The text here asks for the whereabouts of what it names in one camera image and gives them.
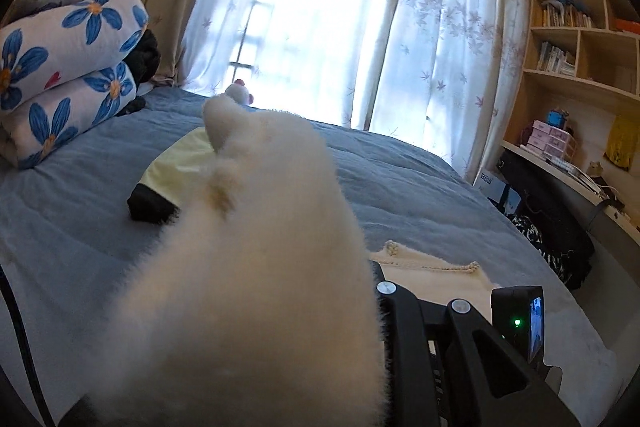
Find black white patterned cloth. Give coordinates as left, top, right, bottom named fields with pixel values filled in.
left=510, top=214, right=572, bottom=284

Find wooden desk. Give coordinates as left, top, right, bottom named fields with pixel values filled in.
left=502, top=141, right=640, bottom=249

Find yellow cloth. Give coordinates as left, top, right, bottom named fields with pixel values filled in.
left=604, top=114, right=640, bottom=171

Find cream fuzzy knit cardigan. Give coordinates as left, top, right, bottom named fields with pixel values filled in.
left=82, top=97, right=503, bottom=427

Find blue bed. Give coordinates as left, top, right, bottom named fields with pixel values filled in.
left=0, top=87, right=621, bottom=427

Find white cardboard box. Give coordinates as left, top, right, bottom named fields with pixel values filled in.
left=475, top=169, right=507, bottom=198

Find row of books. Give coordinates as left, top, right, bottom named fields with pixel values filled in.
left=537, top=41, right=579, bottom=76
left=542, top=0, right=594, bottom=29

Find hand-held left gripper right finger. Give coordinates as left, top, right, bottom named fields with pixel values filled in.
left=375, top=279, right=581, bottom=427

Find yellow-green garment black trim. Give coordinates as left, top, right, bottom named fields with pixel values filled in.
left=127, top=127, right=221, bottom=224

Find wooden bookshelf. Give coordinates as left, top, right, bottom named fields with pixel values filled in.
left=502, top=0, right=640, bottom=180

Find black bag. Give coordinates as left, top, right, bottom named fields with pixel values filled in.
left=500, top=154, right=596, bottom=290

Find black clothing pile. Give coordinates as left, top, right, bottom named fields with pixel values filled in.
left=122, top=29, right=162, bottom=115

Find pink storage drawers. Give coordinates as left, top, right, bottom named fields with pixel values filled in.
left=527, top=120, right=574, bottom=161

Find blue floral white quilt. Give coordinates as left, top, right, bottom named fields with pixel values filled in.
left=0, top=0, right=151, bottom=170

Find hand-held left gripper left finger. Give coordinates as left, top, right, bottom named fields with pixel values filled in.
left=59, top=394, right=106, bottom=427

